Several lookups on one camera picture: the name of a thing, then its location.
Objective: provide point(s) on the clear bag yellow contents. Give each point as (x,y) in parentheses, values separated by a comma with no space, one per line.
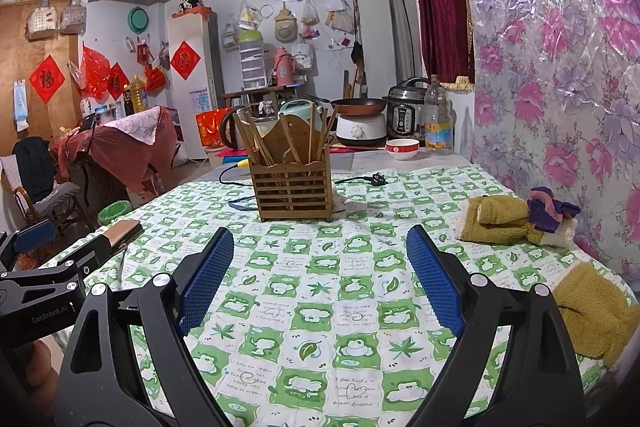
(249,12)

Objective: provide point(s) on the clear plastic drawer unit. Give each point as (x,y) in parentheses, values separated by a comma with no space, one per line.
(252,67)

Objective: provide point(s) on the green plastic lid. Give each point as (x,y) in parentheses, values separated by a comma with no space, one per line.
(250,37)

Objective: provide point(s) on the green patterned tablecloth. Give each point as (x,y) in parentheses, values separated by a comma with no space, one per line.
(325,287)

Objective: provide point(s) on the clear bag red contents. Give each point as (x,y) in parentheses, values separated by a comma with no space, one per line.
(309,19)

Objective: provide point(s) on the wooden chopstick holder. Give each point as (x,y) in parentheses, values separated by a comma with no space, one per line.
(290,197)

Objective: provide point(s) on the panda plush toy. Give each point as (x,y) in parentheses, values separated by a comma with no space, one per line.
(188,3)

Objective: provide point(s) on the pink mat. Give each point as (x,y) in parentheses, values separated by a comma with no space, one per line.
(227,153)

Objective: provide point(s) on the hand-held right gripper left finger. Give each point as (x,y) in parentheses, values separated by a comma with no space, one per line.
(207,279)

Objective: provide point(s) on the red and white bowl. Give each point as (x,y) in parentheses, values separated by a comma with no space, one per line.
(402,149)

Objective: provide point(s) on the white refrigerator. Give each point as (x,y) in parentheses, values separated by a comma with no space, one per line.
(190,117)

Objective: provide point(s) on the brown wooden door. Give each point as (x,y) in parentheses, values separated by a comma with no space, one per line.
(10,52)

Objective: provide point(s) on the wooden side table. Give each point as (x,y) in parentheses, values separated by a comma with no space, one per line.
(250,93)

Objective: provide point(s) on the copper frying pan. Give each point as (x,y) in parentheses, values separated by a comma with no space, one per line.
(360,107)

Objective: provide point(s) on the green plastic basket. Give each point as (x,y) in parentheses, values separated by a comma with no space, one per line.
(114,212)

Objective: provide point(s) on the black jacket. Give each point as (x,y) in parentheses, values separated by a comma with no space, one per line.
(32,167)

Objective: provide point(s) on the white patterned cloth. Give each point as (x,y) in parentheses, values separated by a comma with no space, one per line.
(135,124)

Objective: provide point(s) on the white electric cooker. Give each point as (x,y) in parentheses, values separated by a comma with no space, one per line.
(360,129)

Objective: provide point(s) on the brown phone wallet case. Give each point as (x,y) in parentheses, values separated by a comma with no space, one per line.
(122,233)

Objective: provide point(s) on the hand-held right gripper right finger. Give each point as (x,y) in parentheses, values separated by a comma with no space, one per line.
(432,279)

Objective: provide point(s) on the rattan chair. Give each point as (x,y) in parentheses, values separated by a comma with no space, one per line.
(25,202)

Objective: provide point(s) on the leaning wooden boards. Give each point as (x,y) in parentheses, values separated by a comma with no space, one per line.
(346,84)

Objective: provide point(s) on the blue white hanging packet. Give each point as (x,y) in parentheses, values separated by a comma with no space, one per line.
(20,104)

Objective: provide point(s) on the red cloth cover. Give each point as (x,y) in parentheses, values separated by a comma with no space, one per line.
(115,147)

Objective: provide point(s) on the small red diamond poster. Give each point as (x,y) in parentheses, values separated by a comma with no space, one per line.
(118,81)

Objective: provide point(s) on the clear bottle yellow label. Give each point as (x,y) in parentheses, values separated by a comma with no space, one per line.
(439,132)

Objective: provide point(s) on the red plastic bag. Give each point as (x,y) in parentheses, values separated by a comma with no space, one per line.
(95,72)

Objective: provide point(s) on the pile of wooden chopsticks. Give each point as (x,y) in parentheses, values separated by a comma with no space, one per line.
(311,132)

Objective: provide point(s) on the white woven handbag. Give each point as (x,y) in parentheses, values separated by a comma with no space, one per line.
(42,22)

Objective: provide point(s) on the pink thermos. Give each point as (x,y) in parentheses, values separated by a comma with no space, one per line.
(283,67)

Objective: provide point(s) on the steel electric kettle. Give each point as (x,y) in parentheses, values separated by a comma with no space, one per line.
(227,127)

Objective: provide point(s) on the yellow cooking oil bottle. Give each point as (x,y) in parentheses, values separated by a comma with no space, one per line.
(138,97)

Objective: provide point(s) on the black hanging utensil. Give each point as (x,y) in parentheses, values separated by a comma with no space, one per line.
(357,52)

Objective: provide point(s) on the green basin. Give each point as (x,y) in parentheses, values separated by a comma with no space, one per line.
(138,19)

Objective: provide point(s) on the person's left hand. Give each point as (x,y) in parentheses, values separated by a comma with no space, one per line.
(42,374)

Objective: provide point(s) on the mustard plush cloth purple trim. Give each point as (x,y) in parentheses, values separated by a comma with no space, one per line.
(495,214)

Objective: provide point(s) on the light blue rice cooker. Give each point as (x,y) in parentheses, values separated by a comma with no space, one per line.
(295,107)

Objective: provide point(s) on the red gift bag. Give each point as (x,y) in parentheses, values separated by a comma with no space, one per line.
(210,132)

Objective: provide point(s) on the beige handbag clear cover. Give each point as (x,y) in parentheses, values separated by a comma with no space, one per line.
(72,17)

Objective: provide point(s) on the floral plastic sheet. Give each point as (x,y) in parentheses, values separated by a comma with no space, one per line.
(550,57)

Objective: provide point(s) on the beige heart hanging pocket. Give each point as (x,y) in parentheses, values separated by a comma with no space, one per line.
(286,27)

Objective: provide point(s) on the white printed bag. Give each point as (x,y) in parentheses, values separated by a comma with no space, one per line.
(303,57)

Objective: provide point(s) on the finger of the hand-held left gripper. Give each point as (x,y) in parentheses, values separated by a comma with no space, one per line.
(32,237)
(70,264)

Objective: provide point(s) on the hanging white plastic bag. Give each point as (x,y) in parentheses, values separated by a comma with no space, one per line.
(340,14)

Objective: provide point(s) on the black pressure cooker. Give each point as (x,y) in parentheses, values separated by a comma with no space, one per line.
(405,112)

